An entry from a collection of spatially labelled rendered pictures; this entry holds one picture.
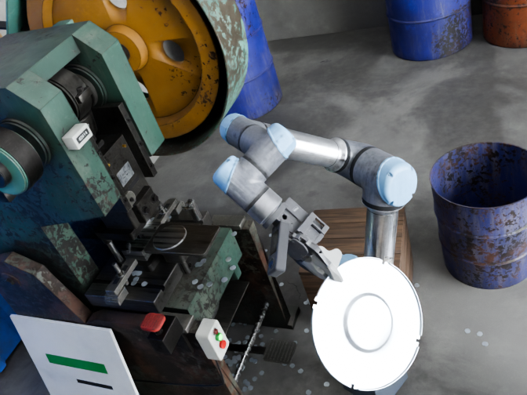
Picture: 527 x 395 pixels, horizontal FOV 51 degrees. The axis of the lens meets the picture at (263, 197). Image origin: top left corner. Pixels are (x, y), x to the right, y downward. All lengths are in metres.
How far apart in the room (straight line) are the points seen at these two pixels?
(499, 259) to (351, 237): 0.59
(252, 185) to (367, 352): 0.45
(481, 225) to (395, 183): 0.86
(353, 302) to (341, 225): 1.16
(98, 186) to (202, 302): 0.57
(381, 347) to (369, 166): 0.46
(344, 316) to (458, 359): 1.14
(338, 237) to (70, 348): 1.14
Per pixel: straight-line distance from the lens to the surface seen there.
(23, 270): 2.05
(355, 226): 2.36
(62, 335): 2.25
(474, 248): 2.34
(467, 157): 2.52
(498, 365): 2.31
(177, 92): 2.00
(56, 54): 1.68
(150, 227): 2.03
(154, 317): 1.74
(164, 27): 1.89
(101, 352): 2.17
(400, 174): 1.44
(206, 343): 1.82
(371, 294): 1.27
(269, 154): 1.19
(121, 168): 1.80
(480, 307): 2.47
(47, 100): 1.55
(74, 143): 1.54
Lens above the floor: 1.93
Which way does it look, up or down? 37 degrees down
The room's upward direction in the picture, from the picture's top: 20 degrees counter-clockwise
